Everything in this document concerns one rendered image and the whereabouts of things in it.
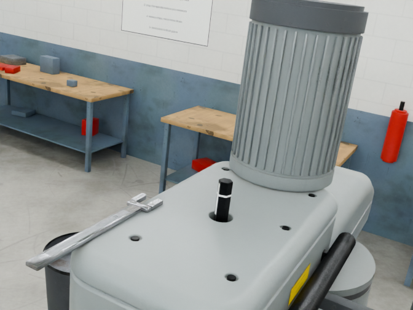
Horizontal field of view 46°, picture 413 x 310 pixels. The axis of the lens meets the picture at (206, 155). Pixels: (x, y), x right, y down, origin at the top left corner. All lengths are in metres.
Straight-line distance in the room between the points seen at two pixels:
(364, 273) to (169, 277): 0.84
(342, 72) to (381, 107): 4.10
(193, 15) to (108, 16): 1.19
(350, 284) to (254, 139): 0.56
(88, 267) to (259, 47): 0.46
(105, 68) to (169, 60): 0.96
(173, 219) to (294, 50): 0.33
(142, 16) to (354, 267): 4.92
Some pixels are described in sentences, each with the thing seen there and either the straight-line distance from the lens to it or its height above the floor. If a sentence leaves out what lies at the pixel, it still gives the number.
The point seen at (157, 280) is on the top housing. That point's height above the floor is 1.89.
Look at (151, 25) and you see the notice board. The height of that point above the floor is 1.65.
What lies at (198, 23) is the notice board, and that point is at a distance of 5.55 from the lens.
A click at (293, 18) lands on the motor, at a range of 0.81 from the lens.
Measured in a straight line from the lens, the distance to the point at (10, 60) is 6.98.
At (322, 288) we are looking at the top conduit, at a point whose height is 1.80.
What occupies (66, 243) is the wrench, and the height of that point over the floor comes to 1.90.
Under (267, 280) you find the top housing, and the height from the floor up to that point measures 1.88.
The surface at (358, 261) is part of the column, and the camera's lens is 1.41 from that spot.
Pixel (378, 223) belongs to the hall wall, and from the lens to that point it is 5.26.
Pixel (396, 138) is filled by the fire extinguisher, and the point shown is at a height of 1.05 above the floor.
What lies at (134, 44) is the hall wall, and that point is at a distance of 6.04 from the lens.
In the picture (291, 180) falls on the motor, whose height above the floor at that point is 1.91.
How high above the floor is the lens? 2.22
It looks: 20 degrees down
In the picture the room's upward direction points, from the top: 7 degrees clockwise
